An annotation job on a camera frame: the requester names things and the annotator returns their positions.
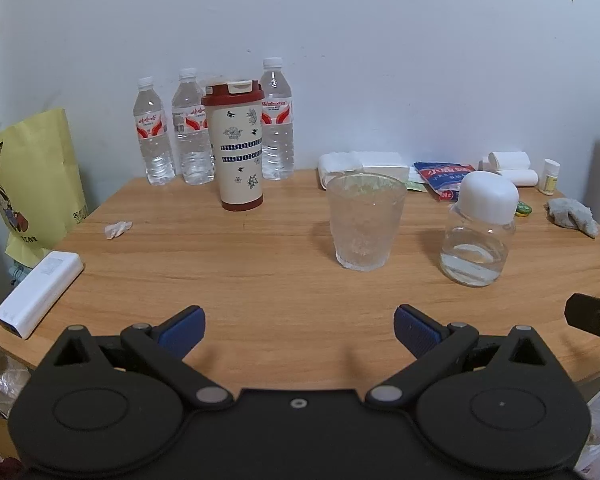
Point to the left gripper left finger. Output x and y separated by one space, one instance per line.
158 351

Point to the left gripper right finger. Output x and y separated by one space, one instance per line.
439 352

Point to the glass jar with water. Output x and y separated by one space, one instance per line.
476 241

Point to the white jar cap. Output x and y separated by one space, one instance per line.
488 197

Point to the small white pill bottle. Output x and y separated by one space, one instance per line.
548 181

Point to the left plastic water bottle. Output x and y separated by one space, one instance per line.
152 134

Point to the plastic water bottle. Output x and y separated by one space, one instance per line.
277 122
152 134
191 130

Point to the middle plastic water bottle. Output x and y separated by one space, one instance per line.
191 130

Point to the right plastic water bottle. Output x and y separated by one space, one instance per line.
277 122

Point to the grey crumpled cloth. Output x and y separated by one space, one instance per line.
571 214

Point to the crumpled white paper scrap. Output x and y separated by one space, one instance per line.
117 229

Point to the green yellow round tin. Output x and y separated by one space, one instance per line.
523 210

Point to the white power bank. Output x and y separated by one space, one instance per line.
25 307

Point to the textured clear glass cup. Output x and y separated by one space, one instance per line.
365 211

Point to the green paper sheet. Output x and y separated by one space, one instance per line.
415 186

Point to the lower white paper roll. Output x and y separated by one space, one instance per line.
522 178

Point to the white paper roll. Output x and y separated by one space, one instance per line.
504 161
522 178

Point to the blue red plastic packet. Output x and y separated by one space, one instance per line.
444 178

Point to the upper white paper roll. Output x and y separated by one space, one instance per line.
504 161

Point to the white tissue pack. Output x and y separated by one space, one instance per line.
335 164

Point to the yellow paper bag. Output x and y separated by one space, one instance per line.
41 193

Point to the red cream floral tumbler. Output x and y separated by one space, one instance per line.
233 110

